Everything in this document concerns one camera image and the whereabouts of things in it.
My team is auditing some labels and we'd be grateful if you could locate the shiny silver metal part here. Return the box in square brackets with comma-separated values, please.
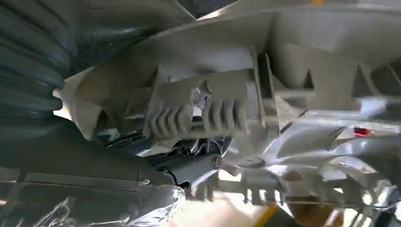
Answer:
[219, 97, 401, 227]

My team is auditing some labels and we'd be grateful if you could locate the clear plastic film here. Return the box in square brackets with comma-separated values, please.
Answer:
[0, 184, 186, 227]

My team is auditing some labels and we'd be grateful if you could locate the ribbed grey right arm sleeve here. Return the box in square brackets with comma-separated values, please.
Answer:
[0, 0, 78, 139]

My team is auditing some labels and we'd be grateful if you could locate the yellow tape strip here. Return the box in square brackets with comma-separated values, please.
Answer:
[253, 205, 279, 227]

